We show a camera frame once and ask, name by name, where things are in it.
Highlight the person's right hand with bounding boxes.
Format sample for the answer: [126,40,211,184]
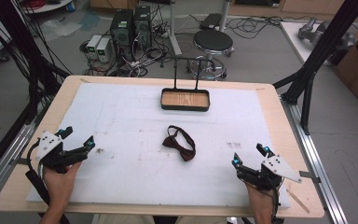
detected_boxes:
[244,182,275,217]

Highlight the black rack with wooden tray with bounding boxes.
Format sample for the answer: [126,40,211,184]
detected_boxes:
[159,57,212,112]

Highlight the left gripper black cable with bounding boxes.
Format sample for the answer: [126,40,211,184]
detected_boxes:
[25,139,52,224]

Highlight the white power supply unit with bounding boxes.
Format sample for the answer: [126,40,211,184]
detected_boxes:
[95,37,112,63]
[86,34,103,59]

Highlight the tangle of floor cables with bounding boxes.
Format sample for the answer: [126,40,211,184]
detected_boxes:
[79,18,176,78]

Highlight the aluminium rail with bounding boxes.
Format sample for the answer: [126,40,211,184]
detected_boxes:
[0,102,49,206]
[281,96,350,224]

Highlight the slim black computer tower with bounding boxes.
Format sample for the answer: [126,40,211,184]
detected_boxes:
[132,5,153,51]

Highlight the person's left hand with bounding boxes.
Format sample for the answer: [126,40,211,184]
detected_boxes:
[42,161,82,210]

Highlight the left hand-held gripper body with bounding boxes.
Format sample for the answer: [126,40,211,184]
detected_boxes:
[35,130,90,175]

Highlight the white foam mat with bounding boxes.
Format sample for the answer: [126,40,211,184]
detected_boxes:
[25,81,292,210]

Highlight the black round stool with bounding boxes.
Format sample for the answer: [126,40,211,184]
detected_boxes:
[187,29,235,81]

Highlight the grey metal table leg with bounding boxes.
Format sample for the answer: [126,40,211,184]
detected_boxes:
[167,0,184,57]

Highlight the black flat case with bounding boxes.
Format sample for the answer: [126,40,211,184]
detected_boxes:
[200,12,224,31]

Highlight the white platform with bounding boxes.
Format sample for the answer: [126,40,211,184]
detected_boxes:
[279,21,335,66]

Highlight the dark red bow tie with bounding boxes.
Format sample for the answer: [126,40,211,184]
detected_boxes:
[161,124,197,162]

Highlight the large black computer tower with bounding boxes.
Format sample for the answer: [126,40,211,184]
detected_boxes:
[109,8,135,63]

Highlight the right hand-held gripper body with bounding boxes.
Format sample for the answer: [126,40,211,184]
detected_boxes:
[236,154,303,191]

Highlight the black frame post with cables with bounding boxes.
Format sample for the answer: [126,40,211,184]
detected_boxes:
[0,0,71,125]

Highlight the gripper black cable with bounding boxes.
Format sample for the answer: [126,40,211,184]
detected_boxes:
[25,139,52,224]
[268,176,285,224]

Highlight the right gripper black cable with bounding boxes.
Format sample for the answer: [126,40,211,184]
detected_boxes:
[268,176,285,224]

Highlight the thin wooden stick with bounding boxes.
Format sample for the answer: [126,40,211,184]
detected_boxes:
[285,188,311,215]

